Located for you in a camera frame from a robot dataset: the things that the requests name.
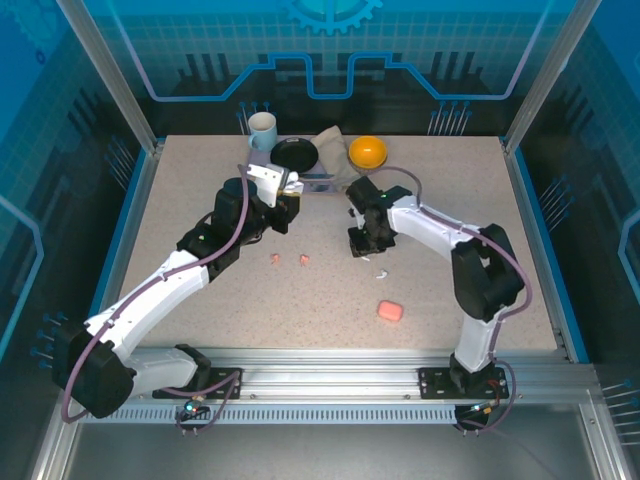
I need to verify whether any pink charging case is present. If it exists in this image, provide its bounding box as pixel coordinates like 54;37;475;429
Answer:
377;298;406;324

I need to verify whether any lavender tray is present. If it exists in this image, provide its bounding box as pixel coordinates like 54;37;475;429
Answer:
243;133;339;196

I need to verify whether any black plate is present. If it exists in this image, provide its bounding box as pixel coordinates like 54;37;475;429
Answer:
269;137;321;172

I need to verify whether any grey folded cloth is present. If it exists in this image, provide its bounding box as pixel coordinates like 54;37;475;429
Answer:
314;124;365;190

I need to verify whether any light blue mug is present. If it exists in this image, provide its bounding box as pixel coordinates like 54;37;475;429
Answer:
247;111;279;153

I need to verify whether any orange bowl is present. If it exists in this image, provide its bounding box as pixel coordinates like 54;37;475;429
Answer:
347;135;389;174

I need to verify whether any blue table edge strip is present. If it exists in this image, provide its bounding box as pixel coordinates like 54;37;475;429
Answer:
74;147;154;364
509;144;591;365

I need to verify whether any power connector with green LED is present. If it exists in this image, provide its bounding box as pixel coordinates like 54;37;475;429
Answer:
180;394;211;421
467;397;503;420

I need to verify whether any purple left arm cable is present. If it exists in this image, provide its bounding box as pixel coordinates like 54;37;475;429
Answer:
60;163;254;439

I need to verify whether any aluminium mounting rail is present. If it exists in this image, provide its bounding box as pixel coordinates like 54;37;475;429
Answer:
63;346;601;404

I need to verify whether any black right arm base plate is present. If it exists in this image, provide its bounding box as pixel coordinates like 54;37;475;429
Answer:
417;366;511;401

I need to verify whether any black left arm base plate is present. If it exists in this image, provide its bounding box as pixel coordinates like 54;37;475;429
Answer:
152;366;245;401

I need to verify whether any slotted grey cable duct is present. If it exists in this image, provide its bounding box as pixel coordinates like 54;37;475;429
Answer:
77;404;464;426

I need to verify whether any aluminium frame post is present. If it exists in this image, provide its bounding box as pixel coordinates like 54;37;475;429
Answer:
53;0;166;157
501;0;590;157

